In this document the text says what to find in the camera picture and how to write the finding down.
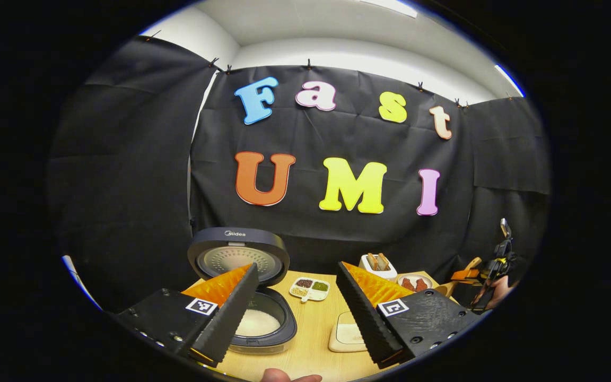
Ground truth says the clear container of rice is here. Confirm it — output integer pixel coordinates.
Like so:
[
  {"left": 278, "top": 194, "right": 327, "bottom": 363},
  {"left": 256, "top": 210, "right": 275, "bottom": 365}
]
[{"left": 328, "top": 311, "right": 368, "bottom": 353}]

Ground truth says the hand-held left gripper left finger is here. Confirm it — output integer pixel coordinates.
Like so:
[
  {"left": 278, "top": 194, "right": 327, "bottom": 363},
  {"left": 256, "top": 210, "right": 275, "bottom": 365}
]
[{"left": 112, "top": 263, "right": 260, "bottom": 368}]

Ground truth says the dark grey rice cooker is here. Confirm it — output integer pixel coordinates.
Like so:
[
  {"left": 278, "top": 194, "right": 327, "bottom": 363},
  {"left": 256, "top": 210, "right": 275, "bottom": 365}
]
[{"left": 187, "top": 227, "right": 298, "bottom": 355}]

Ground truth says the white toaster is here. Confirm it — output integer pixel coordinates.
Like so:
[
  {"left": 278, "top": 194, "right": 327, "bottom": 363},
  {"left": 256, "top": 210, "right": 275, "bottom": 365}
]
[{"left": 359, "top": 253, "right": 398, "bottom": 282}]

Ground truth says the white divided bean dish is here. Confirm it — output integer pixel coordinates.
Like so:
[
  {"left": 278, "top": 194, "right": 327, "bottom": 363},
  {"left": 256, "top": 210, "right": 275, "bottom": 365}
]
[{"left": 289, "top": 276, "right": 331, "bottom": 303}]

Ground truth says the white round plate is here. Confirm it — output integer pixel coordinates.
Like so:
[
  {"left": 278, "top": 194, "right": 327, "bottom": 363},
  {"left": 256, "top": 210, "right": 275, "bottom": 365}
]
[{"left": 397, "top": 273, "right": 434, "bottom": 292}]

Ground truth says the black backdrop cloth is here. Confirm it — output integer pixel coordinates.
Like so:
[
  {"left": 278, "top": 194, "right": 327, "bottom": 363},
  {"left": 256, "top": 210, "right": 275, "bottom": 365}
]
[{"left": 48, "top": 36, "right": 551, "bottom": 314}]

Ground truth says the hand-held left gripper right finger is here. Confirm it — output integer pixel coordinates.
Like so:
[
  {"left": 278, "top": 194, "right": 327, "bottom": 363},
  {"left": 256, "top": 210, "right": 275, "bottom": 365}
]
[{"left": 336, "top": 261, "right": 481, "bottom": 369}]

